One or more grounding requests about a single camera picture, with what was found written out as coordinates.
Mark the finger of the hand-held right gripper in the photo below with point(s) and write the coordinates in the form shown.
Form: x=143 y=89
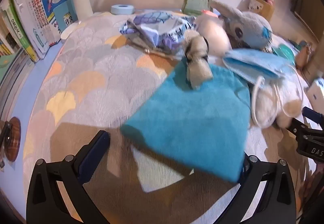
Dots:
x=301 y=129
x=313 y=116

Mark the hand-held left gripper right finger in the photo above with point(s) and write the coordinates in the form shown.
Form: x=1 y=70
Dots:
x=253 y=170

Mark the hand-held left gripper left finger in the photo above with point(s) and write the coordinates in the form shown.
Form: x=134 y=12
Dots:
x=97 y=148

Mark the white plush toy beige feet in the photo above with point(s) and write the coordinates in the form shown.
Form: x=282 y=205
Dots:
x=268 y=102

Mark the blue towel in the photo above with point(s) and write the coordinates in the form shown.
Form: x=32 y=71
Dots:
x=192 y=125

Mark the teal soft pack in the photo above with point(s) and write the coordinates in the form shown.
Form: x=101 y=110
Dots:
x=283 y=53

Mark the blue patterned soft packet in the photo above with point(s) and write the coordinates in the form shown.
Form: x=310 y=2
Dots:
x=157 y=29

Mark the pink soft pack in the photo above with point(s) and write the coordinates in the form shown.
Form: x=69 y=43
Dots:
x=210 y=13

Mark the white tissue pack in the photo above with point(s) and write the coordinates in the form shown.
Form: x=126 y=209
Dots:
x=316 y=92

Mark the fan patterned tablecloth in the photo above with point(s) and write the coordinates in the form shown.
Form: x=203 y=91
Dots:
x=101 y=74

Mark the blue face mask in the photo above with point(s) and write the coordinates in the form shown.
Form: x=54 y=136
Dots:
x=253 y=62

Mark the round wooden coaster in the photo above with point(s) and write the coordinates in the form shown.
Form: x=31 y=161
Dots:
x=14 y=143

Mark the grey plush bear toy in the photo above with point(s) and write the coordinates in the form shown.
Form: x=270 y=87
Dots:
x=253 y=26

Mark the small beige bow plush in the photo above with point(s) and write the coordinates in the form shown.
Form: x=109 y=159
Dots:
x=200 y=67

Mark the wooden pen holder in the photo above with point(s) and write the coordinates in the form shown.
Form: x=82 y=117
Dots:
x=262 y=8

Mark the white round plush toy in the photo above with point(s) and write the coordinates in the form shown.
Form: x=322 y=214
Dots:
x=215 y=34

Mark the blue tape roll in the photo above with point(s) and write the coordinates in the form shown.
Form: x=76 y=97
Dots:
x=122 y=9

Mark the row of books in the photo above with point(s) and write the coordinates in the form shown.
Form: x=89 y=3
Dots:
x=43 y=11

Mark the white desk lamp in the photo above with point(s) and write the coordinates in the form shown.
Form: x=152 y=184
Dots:
x=81 y=1

